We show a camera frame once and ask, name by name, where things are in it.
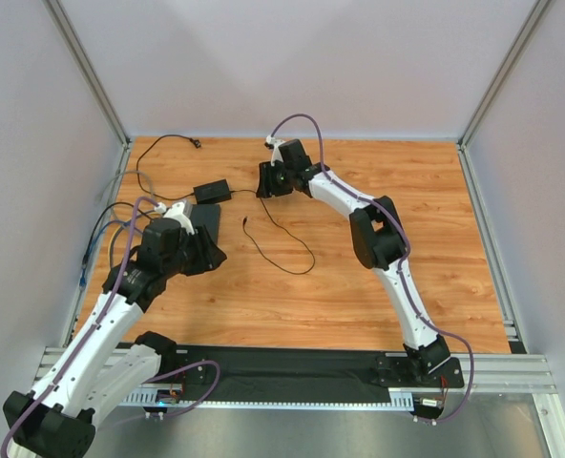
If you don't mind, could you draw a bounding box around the black adapter output cable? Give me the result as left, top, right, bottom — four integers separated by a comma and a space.
229, 188, 317, 276

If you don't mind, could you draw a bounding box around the black network switch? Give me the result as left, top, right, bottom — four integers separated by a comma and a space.
190, 204, 221, 244

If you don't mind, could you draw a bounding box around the black power adapter brick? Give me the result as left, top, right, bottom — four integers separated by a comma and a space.
193, 179, 232, 204

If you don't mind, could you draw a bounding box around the blue ethernet cable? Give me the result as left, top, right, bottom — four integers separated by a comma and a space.
77, 219, 145, 290

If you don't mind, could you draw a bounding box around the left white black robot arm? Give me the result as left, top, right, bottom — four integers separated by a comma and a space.
0, 218, 226, 457

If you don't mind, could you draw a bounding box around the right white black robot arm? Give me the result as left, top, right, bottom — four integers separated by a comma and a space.
257, 135, 450, 376

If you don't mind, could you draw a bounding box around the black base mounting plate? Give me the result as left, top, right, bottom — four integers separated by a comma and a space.
136, 333, 465, 404

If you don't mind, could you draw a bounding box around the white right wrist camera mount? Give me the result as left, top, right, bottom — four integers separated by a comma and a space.
264, 135, 284, 165

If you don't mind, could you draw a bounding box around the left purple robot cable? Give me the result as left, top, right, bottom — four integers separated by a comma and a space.
0, 195, 220, 458

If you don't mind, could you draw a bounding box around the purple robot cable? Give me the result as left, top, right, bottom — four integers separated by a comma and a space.
0, 195, 220, 458
268, 113, 476, 427

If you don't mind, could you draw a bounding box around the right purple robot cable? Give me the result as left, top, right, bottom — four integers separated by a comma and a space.
268, 113, 476, 427

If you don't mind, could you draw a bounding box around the black ethernet cable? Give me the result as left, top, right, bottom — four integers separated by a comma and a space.
88, 201, 150, 249

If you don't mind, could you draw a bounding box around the black adapter mains cable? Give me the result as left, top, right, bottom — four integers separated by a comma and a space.
136, 135, 203, 202

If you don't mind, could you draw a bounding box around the grey ethernet cable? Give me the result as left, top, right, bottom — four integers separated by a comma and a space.
94, 171, 159, 202

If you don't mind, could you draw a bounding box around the right aluminium frame post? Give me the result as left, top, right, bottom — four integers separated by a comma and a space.
457, 0, 553, 147

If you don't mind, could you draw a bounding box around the aluminium frame post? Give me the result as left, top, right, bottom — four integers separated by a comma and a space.
457, 0, 553, 147
43, 0, 130, 147

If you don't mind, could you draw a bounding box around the slotted cable duct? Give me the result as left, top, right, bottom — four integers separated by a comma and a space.
119, 385, 422, 409

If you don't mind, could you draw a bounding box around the left aluminium frame post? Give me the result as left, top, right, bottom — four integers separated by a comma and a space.
43, 0, 130, 147

